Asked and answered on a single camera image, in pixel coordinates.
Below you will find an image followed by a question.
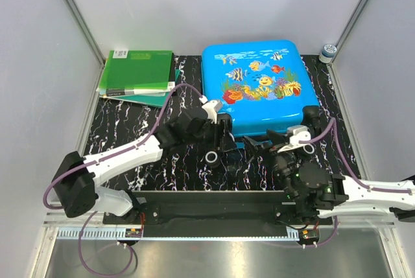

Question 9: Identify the blue capped bottle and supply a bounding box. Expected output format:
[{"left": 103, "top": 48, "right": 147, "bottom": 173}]
[{"left": 318, "top": 44, "right": 337, "bottom": 64}]

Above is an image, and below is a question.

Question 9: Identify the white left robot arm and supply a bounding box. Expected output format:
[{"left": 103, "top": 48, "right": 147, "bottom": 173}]
[{"left": 52, "top": 108, "right": 236, "bottom": 224}]

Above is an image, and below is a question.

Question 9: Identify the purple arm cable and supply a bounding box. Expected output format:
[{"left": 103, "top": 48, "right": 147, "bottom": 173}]
[
  {"left": 298, "top": 117, "right": 415, "bottom": 249},
  {"left": 43, "top": 83, "right": 208, "bottom": 275}
]

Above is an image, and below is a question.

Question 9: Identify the aluminium frame rail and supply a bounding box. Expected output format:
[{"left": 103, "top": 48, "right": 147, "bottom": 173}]
[{"left": 64, "top": 0, "right": 105, "bottom": 68}]

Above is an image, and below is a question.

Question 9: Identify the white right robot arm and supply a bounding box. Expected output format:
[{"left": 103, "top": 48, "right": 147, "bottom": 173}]
[{"left": 243, "top": 125, "right": 414, "bottom": 224}]

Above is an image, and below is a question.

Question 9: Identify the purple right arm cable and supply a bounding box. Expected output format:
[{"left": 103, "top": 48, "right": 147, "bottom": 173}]
[{"left": 298, "top": 117, "right": 415, "bottom": 249}]

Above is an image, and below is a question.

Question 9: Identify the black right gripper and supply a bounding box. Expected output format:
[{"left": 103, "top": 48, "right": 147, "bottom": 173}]
[{"left": 240, "top": 130, "right": 296, "bottom": 201}]

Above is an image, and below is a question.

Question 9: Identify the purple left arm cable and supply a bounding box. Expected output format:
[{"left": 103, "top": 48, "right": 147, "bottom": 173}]
[{"left": 43, "top": 83, "right": 208, "bottom": 275}]

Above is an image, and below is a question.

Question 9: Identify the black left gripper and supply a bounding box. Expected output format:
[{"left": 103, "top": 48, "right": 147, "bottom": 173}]
[{"left": 185, "top": 118, "right": 237, "bottom": 153}]

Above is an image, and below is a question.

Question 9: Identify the blue suitcase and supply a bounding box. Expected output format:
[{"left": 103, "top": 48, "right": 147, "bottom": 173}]
[{"left": 201, "top": 40, "right": 322, "bottom": 148}]

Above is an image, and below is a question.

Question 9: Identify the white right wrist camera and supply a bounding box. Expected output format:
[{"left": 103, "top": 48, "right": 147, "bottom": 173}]
[{"left": 277, "top": 125, "right": 311, "bottom": 153}]

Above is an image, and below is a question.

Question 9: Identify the green plastic folder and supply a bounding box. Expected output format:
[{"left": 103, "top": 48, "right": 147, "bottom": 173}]
[{"left": 99, "top": 49, "right": 173, "bottom": 90}]

